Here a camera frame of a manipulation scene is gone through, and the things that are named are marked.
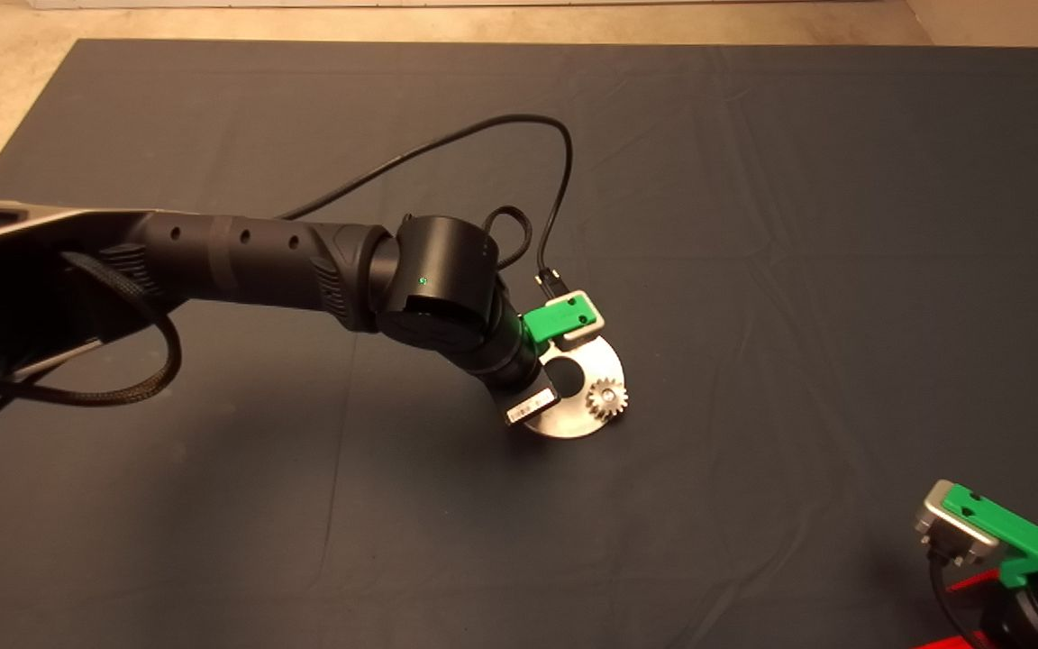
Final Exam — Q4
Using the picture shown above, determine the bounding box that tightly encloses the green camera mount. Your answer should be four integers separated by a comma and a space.
522, 297, 599, 346
943, 483, 1038, 592

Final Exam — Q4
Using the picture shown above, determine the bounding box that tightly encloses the dark grey table cloth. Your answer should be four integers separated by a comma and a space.
0, 38, 1038, 649

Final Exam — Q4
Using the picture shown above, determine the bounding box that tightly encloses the black braided left gripper cable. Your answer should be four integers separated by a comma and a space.
481, 206, 534, 271

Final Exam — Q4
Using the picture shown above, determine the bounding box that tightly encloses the round metal carrier plate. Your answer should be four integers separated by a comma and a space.
519, 334, 628, 441

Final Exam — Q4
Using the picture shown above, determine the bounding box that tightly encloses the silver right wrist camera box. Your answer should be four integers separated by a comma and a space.
913, 479, 1000, 568

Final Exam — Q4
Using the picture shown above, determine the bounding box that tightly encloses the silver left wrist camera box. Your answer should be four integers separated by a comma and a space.
548, 289, 608, 352

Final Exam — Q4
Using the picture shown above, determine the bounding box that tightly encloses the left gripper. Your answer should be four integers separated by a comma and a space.
481, 353, 561, 428

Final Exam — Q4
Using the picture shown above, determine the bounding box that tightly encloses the steel planetary gear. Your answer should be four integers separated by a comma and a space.
585, 375, 630, 423

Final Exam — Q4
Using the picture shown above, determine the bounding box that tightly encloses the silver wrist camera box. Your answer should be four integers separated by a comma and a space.
548, 289, 608, 352
913, 479, 1000, 568

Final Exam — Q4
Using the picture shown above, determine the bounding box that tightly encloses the green left camera mount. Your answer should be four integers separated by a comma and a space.
522, 297, 599, 346

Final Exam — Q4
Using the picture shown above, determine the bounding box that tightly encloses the green right camera mount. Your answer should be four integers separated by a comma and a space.
943, 483, 1038, 592

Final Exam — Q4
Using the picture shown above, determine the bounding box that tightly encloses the smooth black left camera cable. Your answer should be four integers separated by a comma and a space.
276, 114, 575, 300

